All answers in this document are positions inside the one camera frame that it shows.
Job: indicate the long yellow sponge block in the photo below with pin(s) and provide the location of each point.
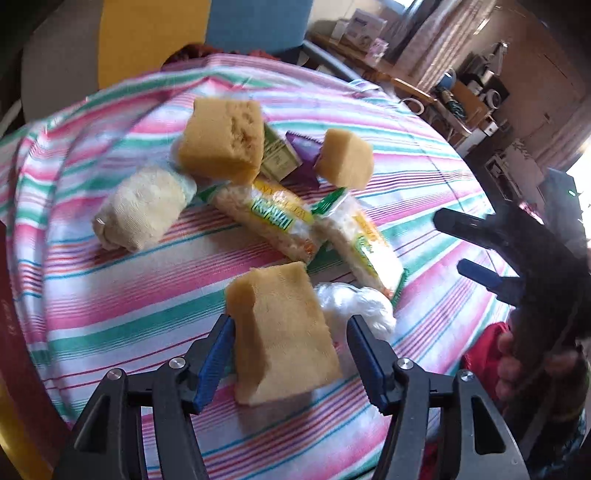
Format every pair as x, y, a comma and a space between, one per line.
281, 332

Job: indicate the wooden desk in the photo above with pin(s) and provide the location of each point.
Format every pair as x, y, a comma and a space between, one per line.
392, 78

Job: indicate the clear plastic bag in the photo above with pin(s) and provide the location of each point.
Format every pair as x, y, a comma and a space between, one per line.
351, 304

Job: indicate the small yellow sponge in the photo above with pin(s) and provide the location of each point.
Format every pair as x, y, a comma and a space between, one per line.
344, 159

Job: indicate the person's right hand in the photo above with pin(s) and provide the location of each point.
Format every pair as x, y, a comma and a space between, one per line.
508, 369

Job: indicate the small pink box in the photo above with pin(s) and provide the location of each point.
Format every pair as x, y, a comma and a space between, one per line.
378, 48

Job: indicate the large square yellow sponge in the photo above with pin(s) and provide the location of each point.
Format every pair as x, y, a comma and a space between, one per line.
217, 138

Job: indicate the noodle packet with green label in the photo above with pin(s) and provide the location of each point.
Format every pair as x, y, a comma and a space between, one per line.
268, 217
355, 240

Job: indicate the cream towel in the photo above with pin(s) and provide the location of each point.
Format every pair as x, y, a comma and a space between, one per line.
138, 207

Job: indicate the purple snack packet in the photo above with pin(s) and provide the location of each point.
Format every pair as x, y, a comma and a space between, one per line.
302, 147

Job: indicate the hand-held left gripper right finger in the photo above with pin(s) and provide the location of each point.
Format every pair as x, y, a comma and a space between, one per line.
367, 364

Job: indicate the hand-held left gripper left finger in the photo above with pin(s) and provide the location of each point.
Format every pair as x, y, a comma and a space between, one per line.
214, 364

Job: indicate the white printed box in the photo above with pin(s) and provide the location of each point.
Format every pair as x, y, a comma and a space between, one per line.
367, 27

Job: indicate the blue yellow grey sofa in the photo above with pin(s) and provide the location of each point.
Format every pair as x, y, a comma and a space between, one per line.
152, 37

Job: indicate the cluttered shelf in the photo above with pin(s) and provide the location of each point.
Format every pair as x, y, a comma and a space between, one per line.
471, 97

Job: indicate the small green carton box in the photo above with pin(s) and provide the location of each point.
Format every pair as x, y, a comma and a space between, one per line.
279, 159

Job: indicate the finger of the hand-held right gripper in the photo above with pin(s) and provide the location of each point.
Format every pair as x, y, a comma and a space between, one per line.
485, 277
466, 226

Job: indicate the patterned curtain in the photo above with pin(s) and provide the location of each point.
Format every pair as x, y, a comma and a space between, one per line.
443, 37

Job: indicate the pink green striped blanket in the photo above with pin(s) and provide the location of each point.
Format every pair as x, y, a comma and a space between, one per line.
115, 300

